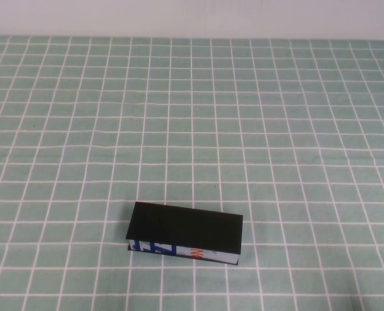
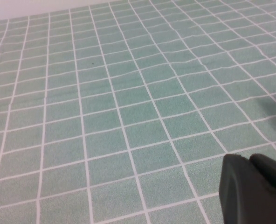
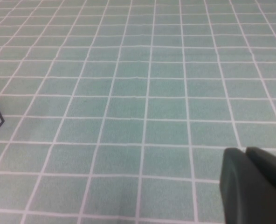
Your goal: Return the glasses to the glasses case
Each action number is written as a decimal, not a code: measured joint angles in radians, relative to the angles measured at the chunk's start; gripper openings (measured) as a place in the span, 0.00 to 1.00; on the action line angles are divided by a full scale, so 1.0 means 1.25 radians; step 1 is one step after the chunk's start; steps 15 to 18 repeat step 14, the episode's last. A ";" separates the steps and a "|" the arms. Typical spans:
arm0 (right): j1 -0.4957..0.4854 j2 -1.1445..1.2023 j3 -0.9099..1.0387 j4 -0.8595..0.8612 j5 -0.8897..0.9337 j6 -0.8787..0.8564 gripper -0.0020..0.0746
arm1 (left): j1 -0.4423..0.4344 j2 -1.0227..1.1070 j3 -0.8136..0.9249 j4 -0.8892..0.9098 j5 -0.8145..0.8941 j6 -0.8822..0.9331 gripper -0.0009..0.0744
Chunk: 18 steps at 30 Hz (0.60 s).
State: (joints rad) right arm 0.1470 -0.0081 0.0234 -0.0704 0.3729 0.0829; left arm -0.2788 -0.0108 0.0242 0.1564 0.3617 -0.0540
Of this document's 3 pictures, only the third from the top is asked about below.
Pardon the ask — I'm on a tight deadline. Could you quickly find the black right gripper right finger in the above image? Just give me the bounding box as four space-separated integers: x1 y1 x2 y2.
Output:
246 146 276 194

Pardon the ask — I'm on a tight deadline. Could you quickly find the green white grid tablecloth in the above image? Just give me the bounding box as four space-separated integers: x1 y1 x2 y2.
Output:
0 0 276 224

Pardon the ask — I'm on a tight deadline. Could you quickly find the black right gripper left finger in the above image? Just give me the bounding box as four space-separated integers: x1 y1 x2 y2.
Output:
219 147 276 224

